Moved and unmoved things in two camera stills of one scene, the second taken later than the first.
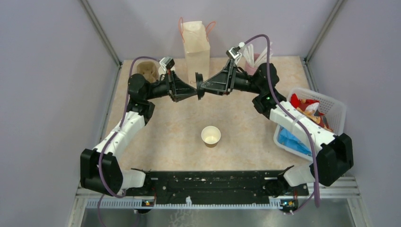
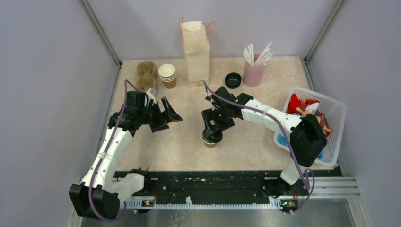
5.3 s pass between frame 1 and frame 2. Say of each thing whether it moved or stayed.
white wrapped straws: stayed
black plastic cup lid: moved
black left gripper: moved
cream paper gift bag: stayed
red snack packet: stayed
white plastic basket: stayed
